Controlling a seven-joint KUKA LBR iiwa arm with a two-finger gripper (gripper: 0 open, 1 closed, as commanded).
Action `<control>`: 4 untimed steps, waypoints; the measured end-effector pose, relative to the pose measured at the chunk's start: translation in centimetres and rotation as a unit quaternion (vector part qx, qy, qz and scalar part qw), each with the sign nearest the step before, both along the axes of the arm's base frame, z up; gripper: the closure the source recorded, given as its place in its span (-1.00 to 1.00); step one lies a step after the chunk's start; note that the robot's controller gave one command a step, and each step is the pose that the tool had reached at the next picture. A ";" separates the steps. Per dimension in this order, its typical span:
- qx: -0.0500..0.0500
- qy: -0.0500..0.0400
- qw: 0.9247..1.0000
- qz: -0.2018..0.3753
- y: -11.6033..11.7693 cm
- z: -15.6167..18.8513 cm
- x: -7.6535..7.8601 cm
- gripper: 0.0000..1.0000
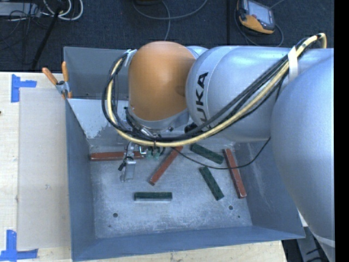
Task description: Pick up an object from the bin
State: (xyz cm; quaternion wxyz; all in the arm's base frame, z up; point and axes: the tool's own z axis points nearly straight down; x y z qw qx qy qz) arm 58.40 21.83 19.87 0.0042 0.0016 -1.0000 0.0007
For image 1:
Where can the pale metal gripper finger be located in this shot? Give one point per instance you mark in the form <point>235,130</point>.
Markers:
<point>128,172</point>
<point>130,154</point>

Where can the red-brown flat block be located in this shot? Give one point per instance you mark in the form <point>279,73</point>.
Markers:
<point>106,156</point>
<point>165,166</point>
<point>235,175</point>

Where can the dark green flat block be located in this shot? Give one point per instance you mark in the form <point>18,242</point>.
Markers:
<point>207,154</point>
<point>152,196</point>
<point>211,184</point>

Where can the grey metal bin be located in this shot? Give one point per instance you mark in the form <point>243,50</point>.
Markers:
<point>174,217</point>

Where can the pale flat board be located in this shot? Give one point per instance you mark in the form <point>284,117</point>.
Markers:
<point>43,168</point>

